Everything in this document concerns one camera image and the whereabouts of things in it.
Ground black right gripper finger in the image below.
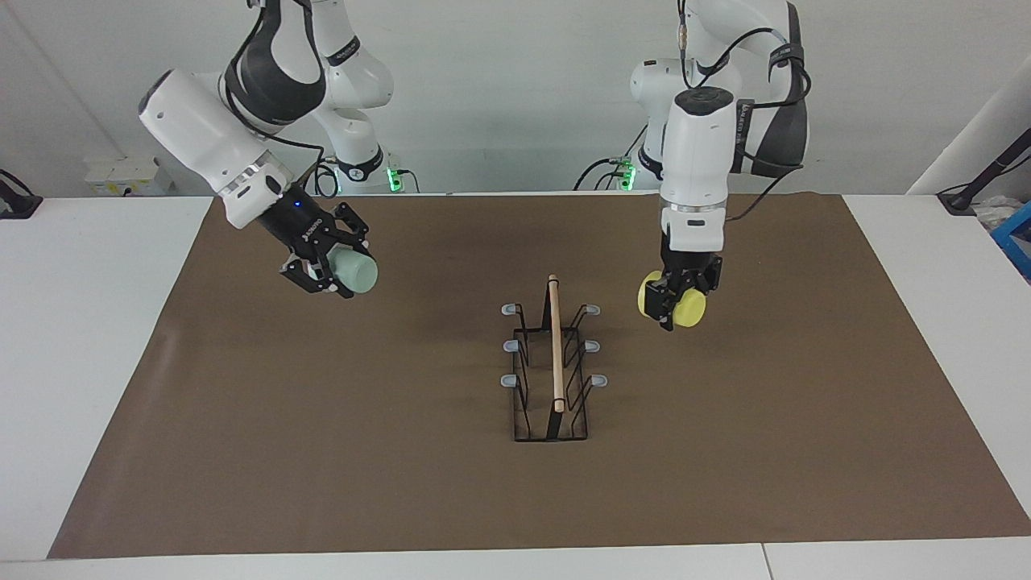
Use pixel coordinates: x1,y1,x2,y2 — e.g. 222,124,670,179
332,201,371,251
279,255,357,300

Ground yellow cup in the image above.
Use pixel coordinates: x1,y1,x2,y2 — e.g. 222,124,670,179
638,271,708,329

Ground pale green cup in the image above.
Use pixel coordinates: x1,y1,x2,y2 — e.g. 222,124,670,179
326,244,379,295

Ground white power socket box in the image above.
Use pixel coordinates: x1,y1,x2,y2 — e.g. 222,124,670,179
85,157,174,197

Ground brown table mat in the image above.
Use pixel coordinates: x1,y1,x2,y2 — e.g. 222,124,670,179
47,193,1031,560

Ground crumpled clear plastic wrap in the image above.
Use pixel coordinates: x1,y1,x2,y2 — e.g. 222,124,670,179
975,196,1019,230

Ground blue box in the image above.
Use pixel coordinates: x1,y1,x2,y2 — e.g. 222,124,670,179
991,201,1031,283

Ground white slanted pole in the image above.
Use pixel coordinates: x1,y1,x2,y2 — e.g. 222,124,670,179
909,77,1031,194

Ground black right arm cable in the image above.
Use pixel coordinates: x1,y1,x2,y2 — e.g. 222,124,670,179
222,0,343,200

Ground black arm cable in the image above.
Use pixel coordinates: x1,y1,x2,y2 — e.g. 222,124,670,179
677,0,810,222
222,0,343,200

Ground black wire cup rack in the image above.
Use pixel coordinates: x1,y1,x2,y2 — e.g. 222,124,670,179
500,274,609,443

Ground black base cables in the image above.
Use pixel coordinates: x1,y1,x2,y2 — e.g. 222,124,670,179
573,121,649,192

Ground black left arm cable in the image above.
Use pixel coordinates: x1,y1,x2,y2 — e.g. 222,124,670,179
677,0,810,222

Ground black clamp mount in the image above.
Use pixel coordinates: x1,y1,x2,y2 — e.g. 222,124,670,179
0,168,43,220

